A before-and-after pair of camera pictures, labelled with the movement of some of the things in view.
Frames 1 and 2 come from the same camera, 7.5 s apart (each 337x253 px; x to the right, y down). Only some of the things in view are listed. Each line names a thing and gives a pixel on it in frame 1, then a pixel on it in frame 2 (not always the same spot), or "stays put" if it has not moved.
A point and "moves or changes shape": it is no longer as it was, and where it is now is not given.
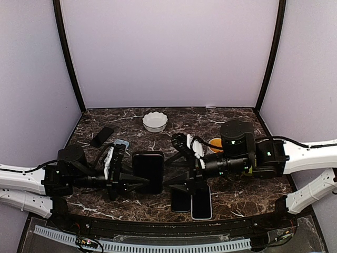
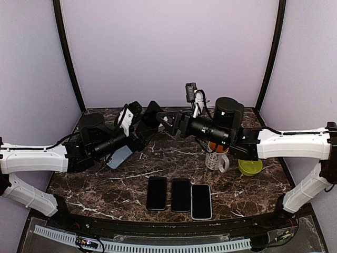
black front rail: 187,229 stays put
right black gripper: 195,175 -> 185,132
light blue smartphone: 200,203 stays put
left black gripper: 113,185 -> 139,142
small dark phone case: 101,138 moves or changes shape
